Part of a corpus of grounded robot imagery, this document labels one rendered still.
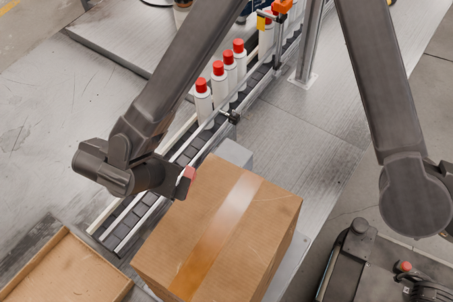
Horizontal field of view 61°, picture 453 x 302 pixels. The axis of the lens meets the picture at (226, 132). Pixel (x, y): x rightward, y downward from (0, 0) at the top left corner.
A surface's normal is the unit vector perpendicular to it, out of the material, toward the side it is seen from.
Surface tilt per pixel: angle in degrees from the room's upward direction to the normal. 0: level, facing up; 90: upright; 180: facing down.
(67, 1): 0
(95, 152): 51
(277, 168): 0
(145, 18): 0
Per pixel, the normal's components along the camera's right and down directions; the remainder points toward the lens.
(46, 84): -0.04, -0.58
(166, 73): -0.42, 0.16
